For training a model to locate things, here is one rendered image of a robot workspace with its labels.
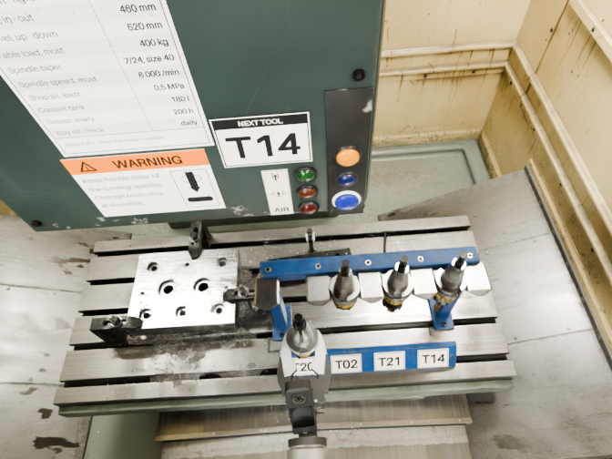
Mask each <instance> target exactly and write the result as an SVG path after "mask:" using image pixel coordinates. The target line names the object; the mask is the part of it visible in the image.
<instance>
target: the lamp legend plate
mask: <svg viewBox="0 0 612 459"><path fill-rule="evenodd" d="M261 175H262V179H263V183H264V188H265V191H266V195H267V200H268V203H269V208H270V214H271V215H282V214H294V212H293V206H292V199H291V188H290V182H289V175H288V170H287V169H274V170H263V171H262V172H261Z"/></svg>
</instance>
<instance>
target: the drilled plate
mask: <svg viewBox="0 0 612 459"><path fill-rule="evenodd" d="M222 257H223V258H222ZM193 260H194V259H192V258H191V257H190V256H189V251H175V252H162V253H149V254H140V255H139V260H138V268H137V273H136V278H135V282H134V287H133V291H132V296H131V301H130V305H129V310H128V315H129V314H130V316H136V317H139V318H141V320H145V321H144V322H142V327H140V328H138V329H136V330H131V331H126V332H128V333H129V334H130V335H131V336H144V335H158V334H172V333H186V332H213V331H226V330H238V329H239V310H240V302H239V301H234V302H227V301H224V302H225V303H223V302H221V303H220V301H219V299H218V298H219V296H220V293H222V292H221V291H223V292H224V291H226V290H227V289H231V288H238V287H239V285H240V270H241V254H240V249H239V248H226V249H213V250H201V253H200V255H199V260H194V261H193ZM150 261H151V263H149V262H150ZM215 261H216V262H215ZM227 261H228V263H226V262H227ZM185 262H186V263H185ZM214 263H216V264H217V265H215V264H214ZM148 264H149V265H148ZM159 264H160V266H159ZM226 264H227V265H226ZM214 265H215V266H214ZM225 265H226V266H225ZM146 266H147V267H146ZM172 266H173V267H172ZM187 266H188V267H187ZM217 266H218V267H217ZM222 266H224V268H223V267H222ZM158 267H159V271H157V270H158ZM146 268H147V269H146ZM222 268H223V269H222ZM176 269H177V270H176ZM148 271H149V272H150V273H149V272H148ZM153 272H154V273H156V274H154V273H153ZM151 273H152V274H151ZM209 279H210V280H209ZM173 280H174V281H175V282H176V283H174V281H173ZM180 282H182V283H180ZM211 283H212V284H211ZM221 283H222V284H223V286H222V284H221ZM145 284H146V287H145V286H144V285H145ZM159 284H160V285H159ZM176 284H177V287H175V286H176ZM179 284H181V285H179ZM227 284H229V285H227ZM210 285H212V286H211V287H212V288H211V287H210ZM224 285H225V286H226V287H225V288H223V289H222V287H224ZM157 286H158V287H157ZM144 287H145V288H144ZM216 287H218V288H216ZM174 288H175V289H174ZM192 288H193V289H194V290H193V289H192ZM205 289H207V290H206V291H209V292H206V293H204V292H205V291H203V290H205ZM171 291H172V292H171ZM202 291H203V292H202ZM213 291H214V292H213ZM157 292H158V293H157ZM169 292H171V293H170V294H172V293H173V295H170V294H168V293H169ZM174 292H175V293H174ZM194 292H195V293H194ZM139 293H140V294H139ZM143 293H144V294H145V295H146V296H145V295H143ZM146 293H148V294H146ZM202 293H203V294H202ZM214 293H215V294H214ZM138 294H139V295H138ZM158 294H159V296H157V295H158ZM183 294H184V295H183ZM200 294H201V295H200ZM205 294H206V295H207V296H205ZM218 294H219V295H218ZM137 295H138V296H137ZM166 295H167V296H166ZM202 295H203V296H202ZM208 295H209V296H208ZM162 296H163V297H162ZM164 296H166V298H165V297H164ZM216 296H217V297H216ZM154 297H155V298H154ZM156 297H157V298H156ZM159 297H160V298H159ZM195 298H196V299H195ZM141 301H142V302H141ZM216 301H217V303H215V302H216ZM139 303H140V304H139ZM171 303H172V305H171ZM211 303H212V304H213V306H214V307H212V308H211V307H210V305H212V304H211ZM214 303H215V304H216V305H215V304H214ZM222 303H223V304H226V305H225V306H226V307H225V308H224V305H223V304H222ZM144 304H145V305H147V306H148V305H149V306H148V307H147V306H146V307H147V308H146V307H145V308H142V307H143V306H144ZM182 304H183V305H182ZM156 305H157V306H158V307H157V308H158V309H157V308H156ZM185 305H186V307H185ZM175 306H176V307H175ZM135 307H136V308H135ZM174 307H175V308H174ZM140 308H142V309H140ZM172 308H174V309H172ZM210 308H211V309H210ZM151 309H152V310H151ZM165 309H167V310H165ZM209 309H210V310H211V312H212V313H210V311H209ZM223 309H224V310H223ZM139 310H141V311H139ZM150 310H151V311H150ZM163 310H164V311H163ZM155 311H156V312H155ZM165 312H166V313H165ZM150 313H152V315H151V316H150V317H149V315H150ZM174 314H175V315H174ZM128 315H127V316H128ZM138 315H139V316H138ZM176 315H177V317H176ZM218 315H219V316H218ZM157 316H159V317H160V318H159V317H157ZM183 316H184V317H183ZM161 317H162V318H161ZM163 317H164V318H165V319H163ZM147 318H149V319H150V320H147ZM184 318H185V319H184Z"/></svg>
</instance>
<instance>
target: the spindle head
mask: <svg viewBox="0 0 612 459"><path fill-rule="evenodd" d="M166 2H167V5H168V10H169V12H170V15H171V18H172V21H173V24H174V26H175V29H176V32H177V35H178V39H179V42H180V44H181V47H182V50H183V53H184V56H185V58H186V61H187V64H188V67H189V72H190V74H191V77H192V80H193V83H194V86H195V88H196V91H197V93H198V96H199V101H200V104H201V106H202V109H203V112H204V115H205V118H206V120H207V123H208V126H209V131H210V134H211V136H212V139H213V142H214V145H215V146H203V147H191V148H169V149H157V150H145V151H133V152H121V153H110V154H98V155H86V156H74V157H64V156H63V154H62V153H61V152H60V150H59V149H58V148H57V147H56V145H55V144H54V142H53V141H52V140H51V139H50V137H49V136H48V135H47V134H46V132H45V131H44V130H43V129H42V128H41V127H40V125H39V124H38V123H37V121H36V120H35V119H34V117H33V116H32V115H31V113H30V112H29V111H28V110H27V108H26V107H25V105H24V104H23V103H22V102H21V100H20V99H19V98H18V96H17V95H16V94H15V92H14V91H13V90H12V88H11V87H10V86H9V85H8V84H7V83H6V82H5V80H4V79H3V78H2V76H1V75H0V199H1V200H2V201H3V202H4V203H5V204H6V206H7V207H9V208H10V209H11V210H12V211H13V212H14V213H15V214H16V215H17V216H19V217H20V218H21V219H22V220H23V221H24V222H25V223H26V224H27V225H28V226H30V227H31V228H32V229H33V230H34V231H36V232H43V231H56V230H80V229H93V228H105V227H117V226H130V225H143V224H155V223H168V222H181V221H192V220H205V219H229V218H242V217H255V216H268V215H270V208H269V203H268V200H267V195H266V191H265V188H264V183H263V179H262V175H261V172H262V171H263V170H274V169H287V170H288V175H289V182H290V188H291V199H292V206H293V212H294V213H300V212H299V210H298V207H299V205H300V204H301V203H302V202H304V201H308V200H310V201H314V202H317V203H318V204H319V207H320V208H319V210H318V211H329V196H328V166H327V137H326V106H325V90H334V89H346V88H357V87H374V89H373V100H372V120H371V130H370V141H369V152H368V162H367V173H366V183H365V194H364V202H365V200H366V199H367V196H368V189H369V179H370V170H371V161H372V143H373V133H374V123H375V114H376V105H377V95H378V86H379V75H380V66H381V57H382V47H383V29H384V19H385V10H386V0H166ZM302 111H309V117H310V130H311V154H312V161H305V162H293V163H281V164H269V165H258V166H246V167H234V168H225V167H224V164H223V161H222V158H221V155H220V153H219V148H218V145H217V142H216V139H215V137H214V134H213V131H212V128H211V125H210V123H209V119H210V118H222V117H244V116H256V115H267V114H279V113H290V112H302ZM201 148H204V150H205V153H206V155H207V158H208V161H209V164H210V167H211V169H212V172H213V175H214V177H215V180H216V182H217V184H218V187H219V192H220V194H221V196H222V199H223V201H224V204H225V207H226V208H223V209H199V210H186V211H173V212H161V213H149V214H137V215H124V216H112V217H105V216H104V215H103V214H102V212H101V211H100V210H99V209H98V207H97V206H96V205H95V203H94V202H93V201H92V200H91V198H90V197H89V196H88V195H87V194H86V192H85V191H84V190H83V189H82V188H81V187H80V185H79V184H78V183H77V181H76V180H75V179H74V178H73V176H72V175H71V174H70V173H69V171H68V170H67V169H66V167H65V166H64V165H63V164H62V162H61V161H60V159H71V158H94V157H106V156H118V155H130V154H142V153H154V152H165V151H177V150H189V149H201ZM301 167H311V168H314V169H315V170H316V171H317V178H316V179H315V180H314V181H313V182H311V183H300V182H298V181H297V180H296V179H295V178H294V172H295V170H296V169H298V168H301ZM302 185H313V186H315V187H316V188H317V189H318V191H319V193H318V196H317V197H316V198H314V199H308V200H306V199H300V198H298V197H297V195H296V190H297V188H298V187H300V186H302Z"/></svg>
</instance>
